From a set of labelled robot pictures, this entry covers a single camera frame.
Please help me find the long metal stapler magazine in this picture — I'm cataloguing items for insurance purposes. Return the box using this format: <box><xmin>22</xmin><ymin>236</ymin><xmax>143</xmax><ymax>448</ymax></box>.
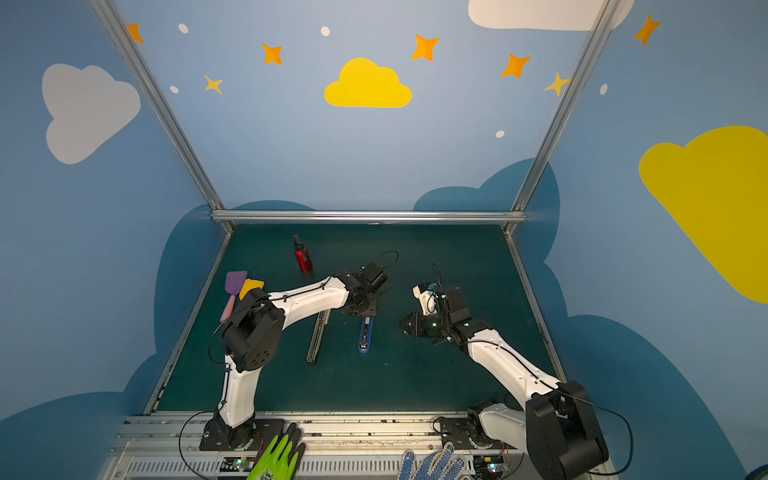
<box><xmin>306</xmin><ymin>309</ymin><xmax>331</xmax><ymax>365</ymax></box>

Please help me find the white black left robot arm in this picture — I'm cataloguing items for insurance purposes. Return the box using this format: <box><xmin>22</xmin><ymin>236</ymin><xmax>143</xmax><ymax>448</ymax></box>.
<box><xmin>211</xmin><ymin>263</ymin><xmax>387</xmax><ymax>434</ymax></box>

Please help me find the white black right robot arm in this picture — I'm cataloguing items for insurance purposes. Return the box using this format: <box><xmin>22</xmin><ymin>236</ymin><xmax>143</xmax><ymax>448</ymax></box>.
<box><xmin>399</xmin><ymin>312</ymin><xmax>609</xmax><ymax>479</ymax></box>

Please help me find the red metal bottle black cap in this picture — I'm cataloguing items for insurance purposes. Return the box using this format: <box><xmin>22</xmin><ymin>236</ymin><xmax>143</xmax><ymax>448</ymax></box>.
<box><xmin>293</xmin><ymin>235</ymin><xmax>313</xmax><ymax>274</ymax></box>

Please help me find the yellow spatula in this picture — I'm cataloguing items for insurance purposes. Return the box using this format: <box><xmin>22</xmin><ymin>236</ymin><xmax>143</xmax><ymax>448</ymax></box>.
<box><xmin>239</xmin><ymin>278</ymin><xmax>265</xmax><ymax>300</ymax></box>

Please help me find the blue dotted white glove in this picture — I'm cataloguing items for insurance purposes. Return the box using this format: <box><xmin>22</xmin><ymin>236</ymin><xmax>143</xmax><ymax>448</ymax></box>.
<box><xmin>397</xmin><ymin>442</ymin><xmax>472</xmax><ymax>480</ymax></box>

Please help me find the green work glove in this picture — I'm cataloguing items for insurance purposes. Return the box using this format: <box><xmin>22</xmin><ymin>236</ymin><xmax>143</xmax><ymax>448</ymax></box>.
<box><xmin>247</xmin><ymin>422</ymin><xmax>306</xmax><ymax>480</ymax></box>

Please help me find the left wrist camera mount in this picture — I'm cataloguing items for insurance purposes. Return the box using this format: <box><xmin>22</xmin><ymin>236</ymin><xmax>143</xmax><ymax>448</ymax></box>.
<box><xmin>356</xmin><ymin>262</ymin><xmax>388</xmax><ymax>293</ymax></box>

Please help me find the horizontal aluminium back rail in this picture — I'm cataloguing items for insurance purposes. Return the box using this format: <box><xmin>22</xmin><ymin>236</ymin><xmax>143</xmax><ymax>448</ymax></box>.
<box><xmin>211</xmin><ymin>210</ymin><xmax>526</xmax><ymax>224</ymax></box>

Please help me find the purple spatula pink handle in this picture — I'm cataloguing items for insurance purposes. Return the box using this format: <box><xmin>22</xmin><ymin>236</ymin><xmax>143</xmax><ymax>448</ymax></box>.
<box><xmin>220</xmin><ymin>271</ymin><xmax>248</xmax><ymax>323</ymax></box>

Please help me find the left corner aluminium post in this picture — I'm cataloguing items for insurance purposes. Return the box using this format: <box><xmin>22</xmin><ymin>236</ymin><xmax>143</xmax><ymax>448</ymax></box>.
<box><xmin>90</xmin><ymin>0</ymin><xmax>225</xmax><ymax>213</ymax></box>

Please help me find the corner aluminium post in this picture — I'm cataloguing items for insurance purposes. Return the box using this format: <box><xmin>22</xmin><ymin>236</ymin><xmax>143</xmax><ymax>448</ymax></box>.
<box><xmin>503</xmin><ymin>0</ymin><xmax>622</xmax><ymax>240</ymax></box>
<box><xmin>90</xmin><ymin>0</ymin><xmax>225</xmax><ymax>213</ymax></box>

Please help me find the right corner aluminium post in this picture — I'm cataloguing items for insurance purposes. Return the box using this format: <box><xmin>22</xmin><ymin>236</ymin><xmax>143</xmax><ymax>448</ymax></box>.
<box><xmin>503</xmin><ymin>0</ymin><xmax>622</xmax><ymax>240</ymax></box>

